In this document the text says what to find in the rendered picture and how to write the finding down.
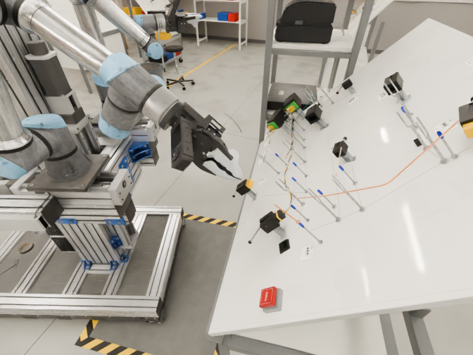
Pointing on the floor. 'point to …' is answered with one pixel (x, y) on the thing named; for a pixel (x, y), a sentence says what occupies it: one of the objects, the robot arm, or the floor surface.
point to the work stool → (176, 65)
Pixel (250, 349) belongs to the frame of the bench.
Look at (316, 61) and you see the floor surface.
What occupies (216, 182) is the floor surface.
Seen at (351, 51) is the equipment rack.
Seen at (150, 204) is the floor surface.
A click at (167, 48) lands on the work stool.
